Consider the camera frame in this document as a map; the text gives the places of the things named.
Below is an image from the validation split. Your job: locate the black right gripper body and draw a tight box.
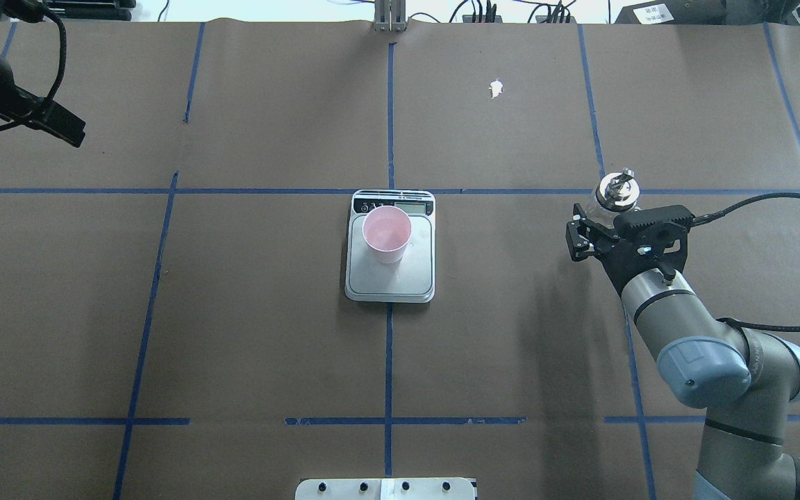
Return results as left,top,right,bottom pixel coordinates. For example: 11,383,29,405
594,226,689,295

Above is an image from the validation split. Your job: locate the glass sauce dispenser bottle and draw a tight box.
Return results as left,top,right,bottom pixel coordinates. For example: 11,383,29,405
585,168,641,230

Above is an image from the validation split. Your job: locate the pink paper cup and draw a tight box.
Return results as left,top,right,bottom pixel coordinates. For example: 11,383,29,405
362,206,413,265

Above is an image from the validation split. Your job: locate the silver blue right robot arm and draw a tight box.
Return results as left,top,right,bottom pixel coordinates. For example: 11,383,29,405
286,97,800,499

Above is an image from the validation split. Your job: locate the digital kitchen scale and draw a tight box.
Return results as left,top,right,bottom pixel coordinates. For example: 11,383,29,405
344,190,436,303

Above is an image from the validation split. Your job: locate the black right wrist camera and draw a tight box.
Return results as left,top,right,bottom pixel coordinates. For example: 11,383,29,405
613,205,695,242

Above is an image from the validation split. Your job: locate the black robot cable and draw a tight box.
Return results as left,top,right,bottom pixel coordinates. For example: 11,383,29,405
0,0,69,134

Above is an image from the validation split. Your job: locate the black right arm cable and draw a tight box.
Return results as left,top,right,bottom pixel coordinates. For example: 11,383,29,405
692,192,800,332

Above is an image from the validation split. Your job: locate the aluminium frame post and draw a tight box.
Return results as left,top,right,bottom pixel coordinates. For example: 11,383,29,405
372,0,408,33

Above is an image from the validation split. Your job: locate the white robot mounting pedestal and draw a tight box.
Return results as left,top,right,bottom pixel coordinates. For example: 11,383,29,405
294,476,479,499

